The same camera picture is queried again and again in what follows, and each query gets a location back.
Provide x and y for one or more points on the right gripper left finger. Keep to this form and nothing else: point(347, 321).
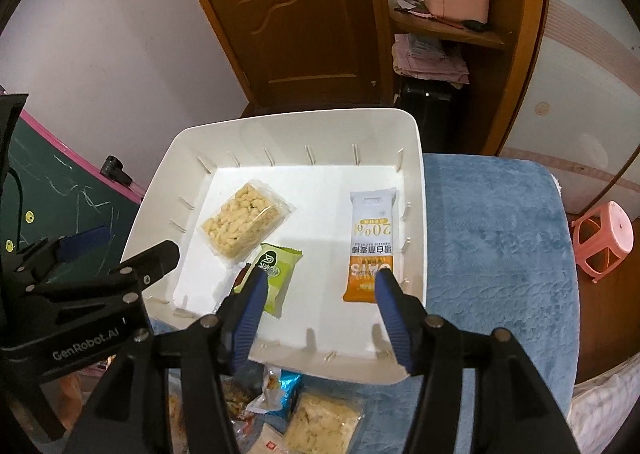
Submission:
point(128, 411)

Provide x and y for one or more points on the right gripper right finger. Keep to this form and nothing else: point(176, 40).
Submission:
point(514, 410)

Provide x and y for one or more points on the white red label packet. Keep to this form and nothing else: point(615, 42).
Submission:
point(269, 441)

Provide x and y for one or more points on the blue white candy packet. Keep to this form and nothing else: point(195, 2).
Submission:
point(280, 389)

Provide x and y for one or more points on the yellow rice cracker packet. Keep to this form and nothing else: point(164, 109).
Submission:
point(322, 425)

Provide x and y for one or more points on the peanut candy clear packet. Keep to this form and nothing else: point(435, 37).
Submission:
point(244, 221)

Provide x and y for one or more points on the green snack packet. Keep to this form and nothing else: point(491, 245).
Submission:
point(278, 263)

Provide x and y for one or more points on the orange white oats bar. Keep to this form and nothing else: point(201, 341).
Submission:
point(371, 242)

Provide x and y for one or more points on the nut candy clear wrapper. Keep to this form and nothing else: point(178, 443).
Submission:
point(237, 399)

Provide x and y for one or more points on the checked bed sheet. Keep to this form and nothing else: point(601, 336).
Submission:
point(600, 406)

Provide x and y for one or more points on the blue towel table cover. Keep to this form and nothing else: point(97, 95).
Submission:
point(498, 255)

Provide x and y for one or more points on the pink plastic stool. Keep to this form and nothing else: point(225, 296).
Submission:
point(602, 238)

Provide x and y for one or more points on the white plastic storage bin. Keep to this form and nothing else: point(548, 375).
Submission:
point(314, 161)

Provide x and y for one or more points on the folded pink clothes stack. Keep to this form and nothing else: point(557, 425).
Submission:
point(426, 58)

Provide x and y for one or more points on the brown wooden door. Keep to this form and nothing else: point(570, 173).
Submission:
point(293, 55)

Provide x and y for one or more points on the wooden corner shelf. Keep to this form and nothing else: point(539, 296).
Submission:
point(500, 60)

